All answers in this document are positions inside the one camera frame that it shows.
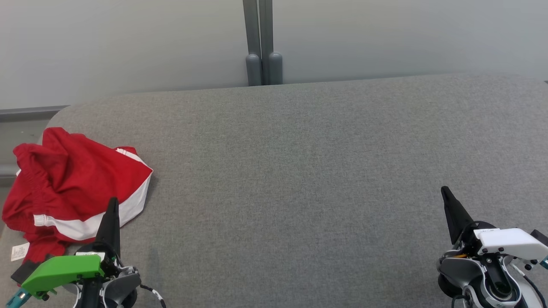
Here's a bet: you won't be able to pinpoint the black white striped cable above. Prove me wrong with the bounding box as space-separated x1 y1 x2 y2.
140 284 167 308

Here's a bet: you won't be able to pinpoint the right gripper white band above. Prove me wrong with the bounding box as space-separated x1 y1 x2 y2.
441 187 548 261

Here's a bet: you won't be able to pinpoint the red shorts white stripes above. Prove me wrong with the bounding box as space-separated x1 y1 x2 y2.
2 143 154 242

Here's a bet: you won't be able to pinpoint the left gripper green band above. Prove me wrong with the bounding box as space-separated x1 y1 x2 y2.
21 197 122 300

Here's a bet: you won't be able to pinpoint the grey fabric sofa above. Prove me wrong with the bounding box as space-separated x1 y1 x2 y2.
0 72 548 308

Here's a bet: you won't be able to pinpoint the grey partition post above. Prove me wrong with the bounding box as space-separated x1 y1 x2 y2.
259 0 283 85
243 0 262 87

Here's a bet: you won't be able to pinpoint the red t-shirt white sleeves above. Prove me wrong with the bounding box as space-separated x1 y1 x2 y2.
9 127 140 286

